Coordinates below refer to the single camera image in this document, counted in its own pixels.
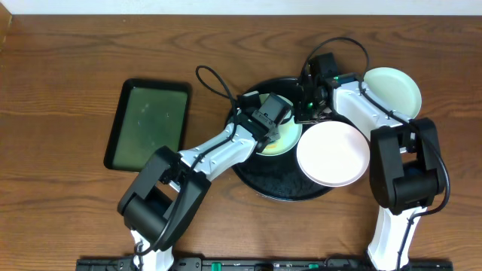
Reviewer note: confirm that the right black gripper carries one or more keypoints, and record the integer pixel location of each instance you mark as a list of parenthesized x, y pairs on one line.
[(308, 114)]

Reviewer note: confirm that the mint green plate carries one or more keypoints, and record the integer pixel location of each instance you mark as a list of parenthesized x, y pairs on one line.
[(395, 89), (288, 131)]

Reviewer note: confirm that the green yellow sponge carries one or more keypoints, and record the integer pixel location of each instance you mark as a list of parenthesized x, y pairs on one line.
[(272, 145)]

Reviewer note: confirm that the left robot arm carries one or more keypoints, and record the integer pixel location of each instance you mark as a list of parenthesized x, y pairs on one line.
[(164, 197)]

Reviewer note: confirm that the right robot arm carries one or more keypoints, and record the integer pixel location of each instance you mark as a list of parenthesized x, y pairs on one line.
[(375, 129)]

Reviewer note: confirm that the black rectangular tray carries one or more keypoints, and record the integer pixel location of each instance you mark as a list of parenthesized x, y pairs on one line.
[(150, 114)]

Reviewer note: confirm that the pink plate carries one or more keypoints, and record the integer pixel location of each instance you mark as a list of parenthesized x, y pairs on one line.
[(333, 154)]

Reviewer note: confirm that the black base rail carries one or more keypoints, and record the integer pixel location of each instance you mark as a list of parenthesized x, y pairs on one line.
[(197, 264)]

